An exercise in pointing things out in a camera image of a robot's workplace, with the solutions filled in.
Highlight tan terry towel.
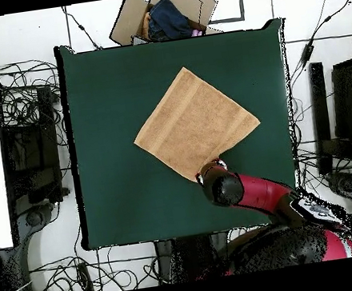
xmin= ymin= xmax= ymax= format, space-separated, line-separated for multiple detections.
xmin=124 ymin=57 xmax=269 ymax=190

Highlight orange cloth item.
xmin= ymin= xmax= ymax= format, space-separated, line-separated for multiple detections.
xmin=139 ymin=11 xmax=154 ymax=40

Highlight dark green table cloth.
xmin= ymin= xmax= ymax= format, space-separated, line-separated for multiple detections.
xmin=52 ymin=14 xmax=314 ymax=253

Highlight dark blue jeans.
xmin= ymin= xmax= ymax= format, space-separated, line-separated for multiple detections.
xmin=142 ymin=0 xmax=194 ymax=43

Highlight brown cardboard box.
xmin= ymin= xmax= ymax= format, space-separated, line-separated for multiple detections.
xmin=104 ymin=0 xmax=222 ymax=49

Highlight black metal stand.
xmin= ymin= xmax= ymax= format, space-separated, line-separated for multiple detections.
xmin=0 ymin=84 xmax=69 ymax=210

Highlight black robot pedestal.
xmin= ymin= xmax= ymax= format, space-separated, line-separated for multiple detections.
xmin=153 ymin=230 xmax=234 ymax=285

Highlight black cable with adapter block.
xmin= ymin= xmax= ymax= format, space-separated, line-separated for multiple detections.
xmin=276 ymin=0 xmax=352 ymax=95

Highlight black metal frame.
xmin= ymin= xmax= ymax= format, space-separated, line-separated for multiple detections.
xmin=302 ymin=56 xmax=352 ymax=176

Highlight black cable with inline plug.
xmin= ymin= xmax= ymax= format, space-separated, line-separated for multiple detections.
xmin=60 ymin=1 xmax=103 ymax=55

